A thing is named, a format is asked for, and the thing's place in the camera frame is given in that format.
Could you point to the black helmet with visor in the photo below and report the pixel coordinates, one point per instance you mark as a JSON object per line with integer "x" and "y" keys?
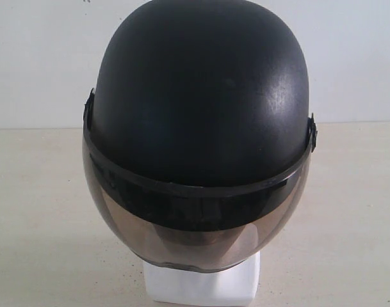
{"x": 197, "y": 137}

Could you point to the white mannequin head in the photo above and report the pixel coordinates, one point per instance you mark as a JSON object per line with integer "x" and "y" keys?
{"x": 201, "y": 281}

